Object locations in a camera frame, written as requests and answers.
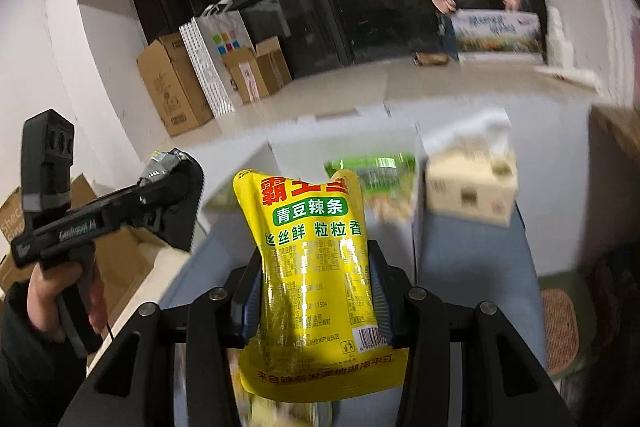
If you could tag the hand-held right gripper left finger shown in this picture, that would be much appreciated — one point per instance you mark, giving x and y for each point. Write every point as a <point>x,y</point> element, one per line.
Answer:
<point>250,307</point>

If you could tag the yellow tissue pack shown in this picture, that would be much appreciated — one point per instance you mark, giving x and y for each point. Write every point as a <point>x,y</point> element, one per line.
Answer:
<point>470,187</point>

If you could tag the white cardboard box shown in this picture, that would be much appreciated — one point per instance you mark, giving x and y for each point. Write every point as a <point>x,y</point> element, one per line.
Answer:
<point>400,227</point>

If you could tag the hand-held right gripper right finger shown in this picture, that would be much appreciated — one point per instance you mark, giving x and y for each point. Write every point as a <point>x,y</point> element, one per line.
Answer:
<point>385,302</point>

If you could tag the landscape printed carton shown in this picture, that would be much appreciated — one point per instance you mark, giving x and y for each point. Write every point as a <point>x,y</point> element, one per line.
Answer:
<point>495,34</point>

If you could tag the yellow snack packet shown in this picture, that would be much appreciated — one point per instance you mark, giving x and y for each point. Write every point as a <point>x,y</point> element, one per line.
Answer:
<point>310,257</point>

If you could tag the brown wrapper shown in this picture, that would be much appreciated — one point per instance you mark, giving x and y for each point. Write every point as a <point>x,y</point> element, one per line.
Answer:
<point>432,58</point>

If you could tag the large green seaweed packet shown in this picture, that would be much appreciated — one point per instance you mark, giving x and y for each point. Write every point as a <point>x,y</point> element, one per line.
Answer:
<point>372,169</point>

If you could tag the person's left forearm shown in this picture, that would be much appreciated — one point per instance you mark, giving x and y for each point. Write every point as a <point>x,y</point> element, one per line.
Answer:
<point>25,367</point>

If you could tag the person's left hand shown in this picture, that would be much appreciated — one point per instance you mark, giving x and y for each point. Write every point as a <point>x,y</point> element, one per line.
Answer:
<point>42,297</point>

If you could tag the woven stool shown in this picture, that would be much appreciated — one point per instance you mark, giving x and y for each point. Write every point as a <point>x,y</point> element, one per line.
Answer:
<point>562,332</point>

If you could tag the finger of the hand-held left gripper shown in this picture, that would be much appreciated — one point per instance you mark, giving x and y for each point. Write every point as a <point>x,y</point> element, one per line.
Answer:
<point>182,207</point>

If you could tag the brown cardboard carton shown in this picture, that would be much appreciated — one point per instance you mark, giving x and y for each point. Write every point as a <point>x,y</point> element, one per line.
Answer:
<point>125,267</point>

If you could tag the silver dark snack packet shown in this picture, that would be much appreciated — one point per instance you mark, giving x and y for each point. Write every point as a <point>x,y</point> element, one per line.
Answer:
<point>162,164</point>

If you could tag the white bag coloured squares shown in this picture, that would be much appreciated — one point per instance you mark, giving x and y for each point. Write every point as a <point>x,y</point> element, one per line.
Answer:
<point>230,32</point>

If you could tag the white dotted paper bag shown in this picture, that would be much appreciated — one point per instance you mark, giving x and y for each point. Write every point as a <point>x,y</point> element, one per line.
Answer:
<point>210,67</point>

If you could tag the small brown cardboard box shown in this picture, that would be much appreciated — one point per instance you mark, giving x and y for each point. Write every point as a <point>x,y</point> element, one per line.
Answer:
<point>260,72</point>

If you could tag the tall brown cardboard box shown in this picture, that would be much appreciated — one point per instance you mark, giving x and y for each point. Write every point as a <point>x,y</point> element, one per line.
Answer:
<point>175,82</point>

